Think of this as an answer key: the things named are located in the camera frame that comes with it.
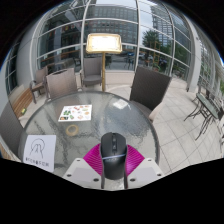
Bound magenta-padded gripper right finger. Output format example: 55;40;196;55
125;144;165;190

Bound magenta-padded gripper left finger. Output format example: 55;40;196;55
63;143;103;190

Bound black computer mouse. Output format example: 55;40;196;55
99;132;129;181

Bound brown tape roll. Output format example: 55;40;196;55
65;124;80;137

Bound colourful printed menu card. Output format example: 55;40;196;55
58;104;93;123

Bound dark brown wicker chair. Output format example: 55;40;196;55
0;101;27;158
129;65;173;123

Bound grey wicker chair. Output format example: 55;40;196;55
45;67;80;102
29;66;50;105
79;57;104;89

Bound dark metal patio table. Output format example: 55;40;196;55
184;85;224;142

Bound wooden slatted bench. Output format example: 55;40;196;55
9;87;35;118

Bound golden menu stand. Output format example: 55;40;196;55
85;33;123;93

